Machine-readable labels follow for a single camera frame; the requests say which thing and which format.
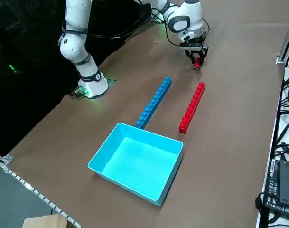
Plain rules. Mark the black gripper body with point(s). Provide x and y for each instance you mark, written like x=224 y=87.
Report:
x=194 y=46

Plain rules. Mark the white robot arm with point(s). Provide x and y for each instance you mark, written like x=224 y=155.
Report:
x=73 y=47

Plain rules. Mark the red building block row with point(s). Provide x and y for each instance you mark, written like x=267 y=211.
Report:
x=192 y=107

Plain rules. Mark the blue building block row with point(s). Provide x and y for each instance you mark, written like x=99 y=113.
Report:
x=156 y=99

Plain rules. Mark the cyan plastic bin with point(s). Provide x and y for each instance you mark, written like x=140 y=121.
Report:
x=134 y=166

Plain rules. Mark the large black power brick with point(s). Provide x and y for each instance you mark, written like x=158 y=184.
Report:
x=285 y=187

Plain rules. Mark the black power plug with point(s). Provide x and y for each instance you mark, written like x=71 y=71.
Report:
x=258 y=202

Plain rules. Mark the light wooden box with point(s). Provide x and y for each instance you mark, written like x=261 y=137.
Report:
x=44 y=222

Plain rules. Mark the aluminium arm base plate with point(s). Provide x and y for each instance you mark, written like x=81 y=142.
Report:
x=111 y=81

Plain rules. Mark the aluminium profile post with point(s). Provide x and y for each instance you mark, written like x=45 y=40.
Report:
x=286 y=38

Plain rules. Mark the notched aluminium edge rail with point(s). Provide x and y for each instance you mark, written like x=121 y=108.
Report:
x=40 y=195

